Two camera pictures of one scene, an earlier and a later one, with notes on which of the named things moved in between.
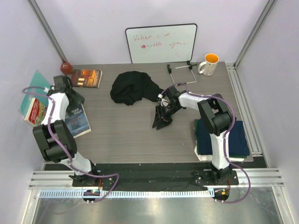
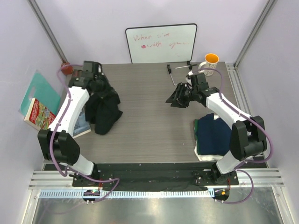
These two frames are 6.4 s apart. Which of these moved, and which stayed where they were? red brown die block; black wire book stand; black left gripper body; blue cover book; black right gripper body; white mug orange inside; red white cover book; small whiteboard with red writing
Moved: black left gripper body; black right gripper body
Stayed: black wire book stand; white mug orange inside; small whiteboard with red writing; red white cover book; red brown die block; blue cover book
